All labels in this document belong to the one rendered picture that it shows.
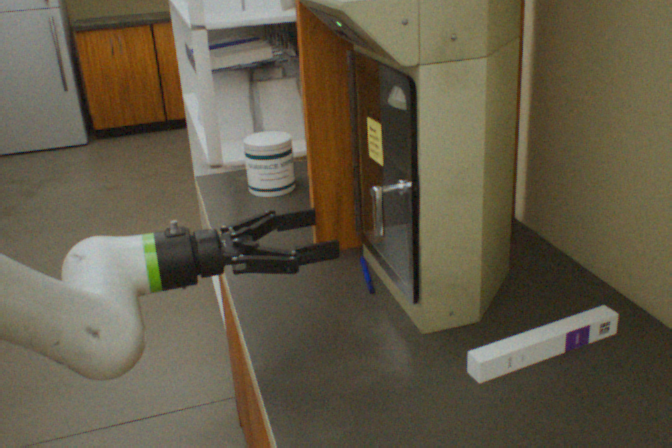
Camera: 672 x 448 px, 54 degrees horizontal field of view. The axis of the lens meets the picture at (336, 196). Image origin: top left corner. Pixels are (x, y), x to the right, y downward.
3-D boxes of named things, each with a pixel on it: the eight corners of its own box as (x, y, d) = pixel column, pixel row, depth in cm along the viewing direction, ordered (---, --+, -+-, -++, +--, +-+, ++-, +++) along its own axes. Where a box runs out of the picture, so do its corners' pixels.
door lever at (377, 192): (405, 234, 112) (400, 228, 115) (404, 182, 109) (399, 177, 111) (375, 240, 111) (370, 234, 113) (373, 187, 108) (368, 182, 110)
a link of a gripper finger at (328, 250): (294, 246, 102) (295, 248, 101) (337, 238, 104) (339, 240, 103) (295, 264, 103) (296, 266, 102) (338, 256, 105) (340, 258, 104)
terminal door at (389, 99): (362, 237, 142) (353, 48, 127) (417, 308, 115) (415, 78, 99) (358, 238, 142) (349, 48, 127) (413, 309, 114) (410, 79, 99)
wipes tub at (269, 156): (289, 177, 193) (285, 127, 187) (300, 192, 181) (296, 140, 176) (245, 184, 190) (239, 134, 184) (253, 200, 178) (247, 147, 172)
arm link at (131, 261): (54, 227, 100) (69, 277, 107) (53, 289, 91) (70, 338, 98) (150, 212, 103) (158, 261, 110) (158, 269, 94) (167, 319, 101)
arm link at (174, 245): (161, 279, 109) (165, 306, 101) (150, 213, 105) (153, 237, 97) (198, 272, 111) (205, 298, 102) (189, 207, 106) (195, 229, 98)
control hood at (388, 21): (352, 36, 127) (350, -18, 123) (420, 65, 98) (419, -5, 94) (294, 43, 124) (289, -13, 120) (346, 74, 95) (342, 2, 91)
